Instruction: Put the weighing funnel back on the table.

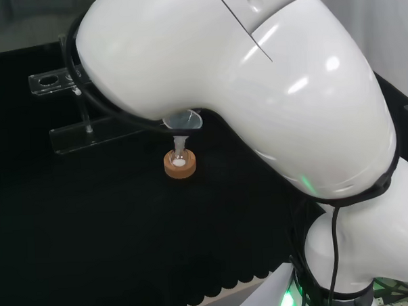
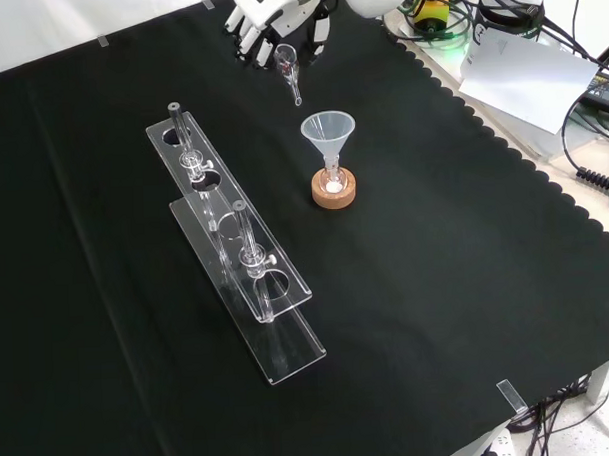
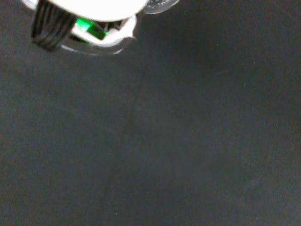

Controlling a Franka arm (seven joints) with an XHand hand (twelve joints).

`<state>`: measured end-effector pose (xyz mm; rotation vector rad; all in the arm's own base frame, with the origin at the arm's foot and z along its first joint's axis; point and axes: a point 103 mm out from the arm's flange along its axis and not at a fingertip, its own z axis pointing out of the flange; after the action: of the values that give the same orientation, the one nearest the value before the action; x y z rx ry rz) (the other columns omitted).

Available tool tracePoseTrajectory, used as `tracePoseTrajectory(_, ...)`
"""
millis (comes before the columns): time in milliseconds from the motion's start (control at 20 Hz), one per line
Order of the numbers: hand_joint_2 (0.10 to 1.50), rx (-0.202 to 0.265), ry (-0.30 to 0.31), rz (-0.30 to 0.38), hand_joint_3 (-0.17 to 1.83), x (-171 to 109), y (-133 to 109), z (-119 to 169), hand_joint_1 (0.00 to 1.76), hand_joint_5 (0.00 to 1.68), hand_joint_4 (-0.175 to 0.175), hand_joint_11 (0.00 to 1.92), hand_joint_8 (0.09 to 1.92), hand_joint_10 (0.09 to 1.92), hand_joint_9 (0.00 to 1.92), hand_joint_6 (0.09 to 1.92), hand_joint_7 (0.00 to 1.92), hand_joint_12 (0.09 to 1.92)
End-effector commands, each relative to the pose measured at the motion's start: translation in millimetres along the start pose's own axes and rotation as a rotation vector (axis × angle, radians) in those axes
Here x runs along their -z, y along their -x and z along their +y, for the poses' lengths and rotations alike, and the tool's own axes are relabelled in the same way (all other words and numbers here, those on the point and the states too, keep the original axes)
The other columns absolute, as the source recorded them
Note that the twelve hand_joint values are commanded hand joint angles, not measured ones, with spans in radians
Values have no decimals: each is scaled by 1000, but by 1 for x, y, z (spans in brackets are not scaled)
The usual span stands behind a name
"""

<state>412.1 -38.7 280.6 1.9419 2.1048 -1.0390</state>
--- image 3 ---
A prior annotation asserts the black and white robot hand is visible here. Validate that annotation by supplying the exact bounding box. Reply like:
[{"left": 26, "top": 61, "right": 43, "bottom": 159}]
[{"left": 21, "top": 0, "right": 149, "bottom": 53}]

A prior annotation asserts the black table cloth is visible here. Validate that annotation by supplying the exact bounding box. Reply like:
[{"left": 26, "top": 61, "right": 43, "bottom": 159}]
[{"left": 0, "top": 0, "right": 301, "bottom": 226}]

